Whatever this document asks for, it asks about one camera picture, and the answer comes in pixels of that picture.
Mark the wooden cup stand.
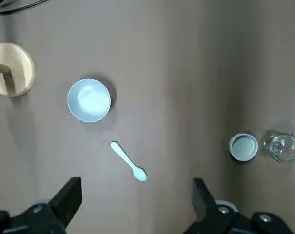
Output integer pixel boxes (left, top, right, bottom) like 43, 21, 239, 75
0, 42, 36, 97

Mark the green plastic spoon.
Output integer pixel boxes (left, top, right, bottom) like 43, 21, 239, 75
110, 141, 147, 182

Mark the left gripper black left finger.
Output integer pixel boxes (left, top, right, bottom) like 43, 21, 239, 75
0, 177, 83, 234

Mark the black cable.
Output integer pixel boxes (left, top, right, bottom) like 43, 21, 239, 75
0, 0, 44, 14

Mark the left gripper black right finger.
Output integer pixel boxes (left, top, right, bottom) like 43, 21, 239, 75
183, 177, 295, 234

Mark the grey-blue round bowl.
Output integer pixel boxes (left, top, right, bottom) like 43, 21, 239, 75
67, 78, 112, 123

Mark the round grey bottle lid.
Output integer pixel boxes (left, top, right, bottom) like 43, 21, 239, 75
229, 133, 259, 161

